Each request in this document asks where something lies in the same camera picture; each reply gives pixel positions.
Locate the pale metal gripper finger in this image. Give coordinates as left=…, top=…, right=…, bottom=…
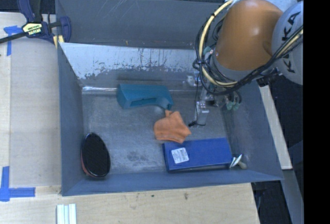
left=196, top=101, right=210, bottom=126

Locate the orange cloth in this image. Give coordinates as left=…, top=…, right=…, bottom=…
left=153, top=109, right=192, bottom=145

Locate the blue box with white label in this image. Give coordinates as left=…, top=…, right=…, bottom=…
left=161, top=137, right=234, bottom=174

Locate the small white plastic piece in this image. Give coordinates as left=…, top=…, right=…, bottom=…
left=229, top=154, right=248, bottom=170

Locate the teal plastic block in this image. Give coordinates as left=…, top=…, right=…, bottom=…
left=116, top=83, right=174, bottom=111

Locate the grey metal bin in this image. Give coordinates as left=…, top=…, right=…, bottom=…
left=54, top=0, right=285, bottom=197

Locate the black oval brush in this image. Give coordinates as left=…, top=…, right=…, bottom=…
left=80, top=132, right=112, bottom=180

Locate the pale wood board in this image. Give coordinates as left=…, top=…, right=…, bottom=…
left=8, top=34, right=62, bottom=188

